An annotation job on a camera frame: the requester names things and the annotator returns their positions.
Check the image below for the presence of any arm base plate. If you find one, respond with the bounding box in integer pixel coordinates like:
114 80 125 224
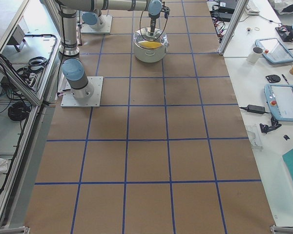
61 77 104 108
81 12 113 34

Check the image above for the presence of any far teach pendant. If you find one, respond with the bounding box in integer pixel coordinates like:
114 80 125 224
255 38 293 64

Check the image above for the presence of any black power brick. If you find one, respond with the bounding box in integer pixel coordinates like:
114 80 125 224
239 104 270 115

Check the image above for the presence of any near teach pendant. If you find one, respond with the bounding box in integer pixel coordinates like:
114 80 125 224
264 84 293 122

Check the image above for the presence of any black round disc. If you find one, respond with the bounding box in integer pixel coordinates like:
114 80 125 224
265 74 281 83

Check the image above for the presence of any brown paper table mat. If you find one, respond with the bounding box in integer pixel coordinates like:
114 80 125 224
25 0 274 234

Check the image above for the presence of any yellow corn cob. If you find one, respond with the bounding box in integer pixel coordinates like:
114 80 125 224
138 41 162 49

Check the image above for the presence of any white mug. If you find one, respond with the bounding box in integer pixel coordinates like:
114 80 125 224
246 46 264 64

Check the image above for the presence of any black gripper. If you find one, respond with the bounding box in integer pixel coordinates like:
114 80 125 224
147 1 170 35

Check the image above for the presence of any coiled black cable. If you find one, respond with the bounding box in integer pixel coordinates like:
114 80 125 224
7 101 31 122

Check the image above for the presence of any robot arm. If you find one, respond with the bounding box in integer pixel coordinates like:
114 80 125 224
82 11 105 31
50 0 170 100

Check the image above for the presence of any black clamp part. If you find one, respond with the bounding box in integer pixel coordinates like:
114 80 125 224
259 117 282 134

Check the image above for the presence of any grey metal box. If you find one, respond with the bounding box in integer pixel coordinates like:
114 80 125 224
7 25 25 52

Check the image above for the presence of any aluminium frame post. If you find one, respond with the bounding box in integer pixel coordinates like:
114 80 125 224
218 0 248 56

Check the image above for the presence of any clear plastic bracket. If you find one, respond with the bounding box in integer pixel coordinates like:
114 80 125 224
245 125 263 151

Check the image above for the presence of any pale green electric pot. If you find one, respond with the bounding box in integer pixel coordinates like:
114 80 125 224
133 42 169 63

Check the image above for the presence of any teach pendant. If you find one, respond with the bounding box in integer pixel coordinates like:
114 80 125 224
264 84 293 122
255 38 293 64

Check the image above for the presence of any glass pot lid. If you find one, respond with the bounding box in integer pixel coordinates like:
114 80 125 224
133 27 168 49

